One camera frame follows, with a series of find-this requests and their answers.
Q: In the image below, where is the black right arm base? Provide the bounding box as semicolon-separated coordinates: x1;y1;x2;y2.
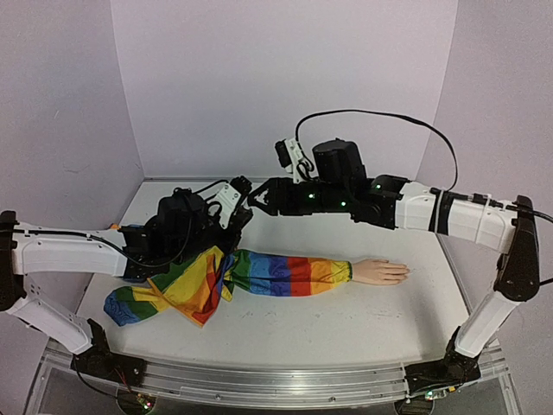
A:
404;327;480;397

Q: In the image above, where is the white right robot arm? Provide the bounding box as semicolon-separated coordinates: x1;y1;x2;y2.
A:
248;138;540;359

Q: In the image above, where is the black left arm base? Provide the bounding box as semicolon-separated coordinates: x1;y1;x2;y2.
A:
71;319;147;386

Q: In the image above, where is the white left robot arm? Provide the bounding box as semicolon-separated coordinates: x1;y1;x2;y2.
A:
1;183;252;378

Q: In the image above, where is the rainbow striped jacket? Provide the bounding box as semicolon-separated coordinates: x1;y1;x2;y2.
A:
104;246;353;327

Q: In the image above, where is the mannequin hand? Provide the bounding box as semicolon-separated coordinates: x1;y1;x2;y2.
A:
352;259;410;286

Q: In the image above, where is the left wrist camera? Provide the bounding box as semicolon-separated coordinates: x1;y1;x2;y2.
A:
213;176;252;229

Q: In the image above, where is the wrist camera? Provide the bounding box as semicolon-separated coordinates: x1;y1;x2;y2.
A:
275;138;315;184
213;176;252;229

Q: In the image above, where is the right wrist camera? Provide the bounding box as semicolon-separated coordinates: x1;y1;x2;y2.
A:
275;138;315;184

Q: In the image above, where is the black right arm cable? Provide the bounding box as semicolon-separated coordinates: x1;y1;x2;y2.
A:
295;111;459;191

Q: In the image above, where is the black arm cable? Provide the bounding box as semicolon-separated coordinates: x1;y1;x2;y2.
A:
81;231;130;260
295;111;459;191

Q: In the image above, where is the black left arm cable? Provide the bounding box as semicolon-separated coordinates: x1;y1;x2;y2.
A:
81;231;130;260

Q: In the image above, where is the aluminium front rail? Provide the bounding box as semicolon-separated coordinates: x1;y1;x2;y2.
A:
41;349;506;401

